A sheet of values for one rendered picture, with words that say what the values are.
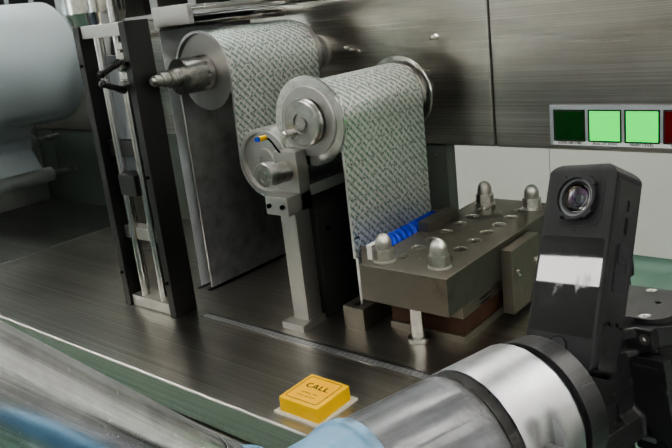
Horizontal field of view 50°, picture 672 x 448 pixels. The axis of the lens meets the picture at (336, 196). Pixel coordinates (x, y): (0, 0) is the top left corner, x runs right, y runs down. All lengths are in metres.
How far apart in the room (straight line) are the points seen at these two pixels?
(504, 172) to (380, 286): 2.99
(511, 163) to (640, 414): 3.65
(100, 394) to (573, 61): 1.05
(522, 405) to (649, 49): 0.96
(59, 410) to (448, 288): 0.78
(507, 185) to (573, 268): 3.70
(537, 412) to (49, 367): 0.22
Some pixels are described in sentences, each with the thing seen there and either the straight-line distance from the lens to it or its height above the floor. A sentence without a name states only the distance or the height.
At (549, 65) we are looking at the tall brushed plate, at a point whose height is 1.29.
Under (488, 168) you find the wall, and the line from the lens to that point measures 4.13.
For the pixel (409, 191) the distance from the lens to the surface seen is 1.31.
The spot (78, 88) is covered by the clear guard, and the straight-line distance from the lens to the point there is 2.06.
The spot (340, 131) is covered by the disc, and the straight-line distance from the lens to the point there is 1.15.
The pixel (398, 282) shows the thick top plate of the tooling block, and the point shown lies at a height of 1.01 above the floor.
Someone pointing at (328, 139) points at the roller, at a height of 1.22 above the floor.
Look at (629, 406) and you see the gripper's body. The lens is 0.44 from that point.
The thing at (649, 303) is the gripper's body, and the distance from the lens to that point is 0.45.
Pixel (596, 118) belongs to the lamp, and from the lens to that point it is 1.29.
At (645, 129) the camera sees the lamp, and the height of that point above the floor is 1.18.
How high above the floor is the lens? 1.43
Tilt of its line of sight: 15 degrees down
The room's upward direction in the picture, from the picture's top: 7 degrees counter-clockwise
